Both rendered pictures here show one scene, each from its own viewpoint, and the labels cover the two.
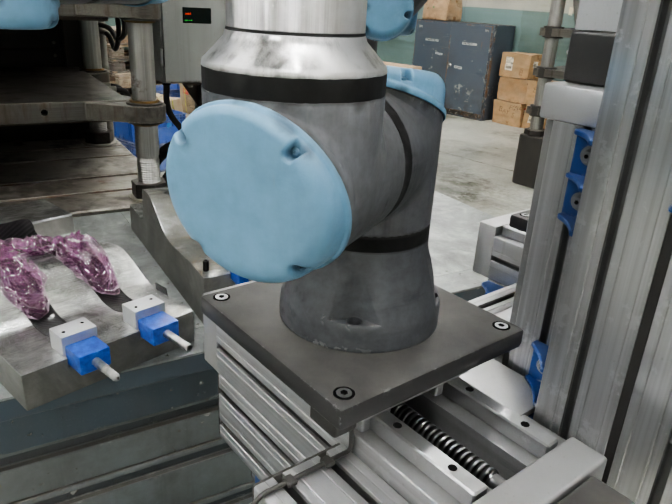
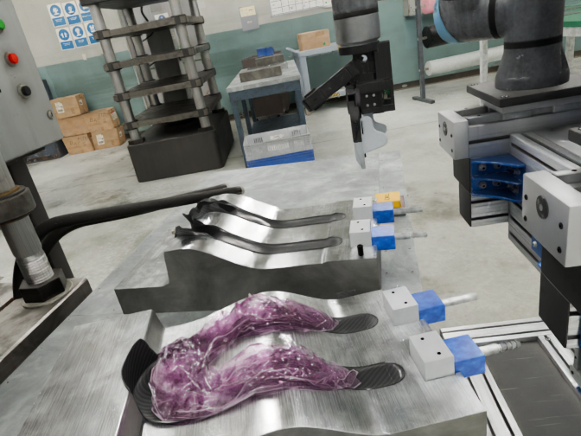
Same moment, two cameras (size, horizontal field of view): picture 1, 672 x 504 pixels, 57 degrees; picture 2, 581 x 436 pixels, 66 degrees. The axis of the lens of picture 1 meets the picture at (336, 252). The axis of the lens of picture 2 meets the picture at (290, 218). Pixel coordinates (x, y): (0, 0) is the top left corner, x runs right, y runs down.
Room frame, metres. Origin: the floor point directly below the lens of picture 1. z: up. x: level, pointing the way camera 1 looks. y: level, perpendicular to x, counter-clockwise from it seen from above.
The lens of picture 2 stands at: (0.52, 0.75, 1.26)
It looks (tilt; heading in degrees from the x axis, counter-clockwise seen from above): 23 degrees down; 316
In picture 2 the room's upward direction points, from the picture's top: 11 degrees counter-clockwise
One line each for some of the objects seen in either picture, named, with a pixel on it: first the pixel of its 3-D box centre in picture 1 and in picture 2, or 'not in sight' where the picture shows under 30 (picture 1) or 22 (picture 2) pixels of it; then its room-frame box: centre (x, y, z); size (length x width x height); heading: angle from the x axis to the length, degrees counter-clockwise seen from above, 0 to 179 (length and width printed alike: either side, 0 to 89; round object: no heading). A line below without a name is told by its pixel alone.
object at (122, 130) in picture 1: (144, 123); not in sight; (4.82, 1.56, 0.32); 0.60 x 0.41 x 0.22; 49
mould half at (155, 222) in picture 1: (224, 229); (253, 243); (1.17, 0.23, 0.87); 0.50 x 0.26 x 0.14; 32
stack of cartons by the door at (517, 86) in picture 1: (533, 91); (89, 121); (7.50, -2.22, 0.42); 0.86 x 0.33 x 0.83; 43
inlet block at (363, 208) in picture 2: not in sight; (387, 212); (0.96, 0.05, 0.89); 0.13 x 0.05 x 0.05; 32
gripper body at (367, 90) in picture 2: not in sight; (367, 79); (0.98, 0.05, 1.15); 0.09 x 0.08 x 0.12; 32
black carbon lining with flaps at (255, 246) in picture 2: not in sight; (254, 223); (1.15, 0.23, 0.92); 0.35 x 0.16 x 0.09; 32
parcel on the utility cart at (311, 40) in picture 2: not in sight; (313, 41); (4.82, -4.50, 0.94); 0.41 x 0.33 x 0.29; 50
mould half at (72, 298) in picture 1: (37, 282); (250, 377); (0.91, 0.49, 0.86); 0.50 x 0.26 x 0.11; 49
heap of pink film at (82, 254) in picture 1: (39, 257); (245, 347); (0.91, 0.48, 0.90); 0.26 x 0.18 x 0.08; 49
